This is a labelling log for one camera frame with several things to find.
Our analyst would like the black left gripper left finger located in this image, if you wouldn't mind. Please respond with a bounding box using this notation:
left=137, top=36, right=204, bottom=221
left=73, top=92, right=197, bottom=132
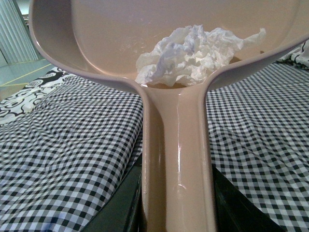
left=82, top=157, right=142, bottom=232

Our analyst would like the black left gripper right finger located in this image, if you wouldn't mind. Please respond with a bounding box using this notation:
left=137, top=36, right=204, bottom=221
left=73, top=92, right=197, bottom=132
left=212, top=166, right=284, bottom=232

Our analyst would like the white tissue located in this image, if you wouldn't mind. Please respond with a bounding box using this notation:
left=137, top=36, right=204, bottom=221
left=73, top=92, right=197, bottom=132
left=135, top=25, right=266, bottom=87

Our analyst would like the beige plastic dustpan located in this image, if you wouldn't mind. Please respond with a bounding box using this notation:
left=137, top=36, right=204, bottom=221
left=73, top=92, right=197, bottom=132
left=29, top=0, right=309, bottom=232

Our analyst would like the black white checkered cloth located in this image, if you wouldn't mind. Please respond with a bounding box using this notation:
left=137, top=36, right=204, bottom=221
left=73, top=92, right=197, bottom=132
left=0, top=58, right=309, bottom=232

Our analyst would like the black white patterned cloth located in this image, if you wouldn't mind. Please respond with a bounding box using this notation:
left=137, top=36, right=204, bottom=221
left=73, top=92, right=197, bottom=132
left=0, top=67, right=75, bottom=127

